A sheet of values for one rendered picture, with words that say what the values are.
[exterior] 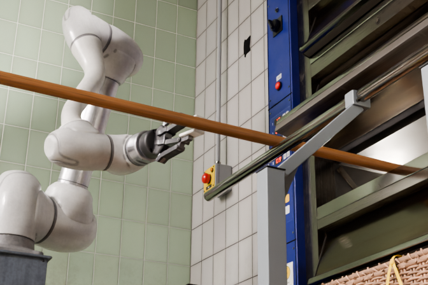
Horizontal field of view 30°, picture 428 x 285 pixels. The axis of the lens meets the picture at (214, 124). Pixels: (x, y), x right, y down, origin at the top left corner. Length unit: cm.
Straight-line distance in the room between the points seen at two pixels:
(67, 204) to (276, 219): 117
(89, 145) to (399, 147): 94
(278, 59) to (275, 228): 139
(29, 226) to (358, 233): 96
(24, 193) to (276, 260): 115
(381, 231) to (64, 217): 97
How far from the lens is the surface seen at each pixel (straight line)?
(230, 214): 298
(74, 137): 214
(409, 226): 211
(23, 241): 242
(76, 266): 306
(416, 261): 130
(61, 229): 253
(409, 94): 222
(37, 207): 247
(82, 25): 258
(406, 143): 245
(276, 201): 151
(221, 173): 300
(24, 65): 327
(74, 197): 256
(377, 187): 224
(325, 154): 212
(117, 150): 219
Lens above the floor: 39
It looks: 25 degrees up
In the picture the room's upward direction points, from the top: 1 degrees clockwise
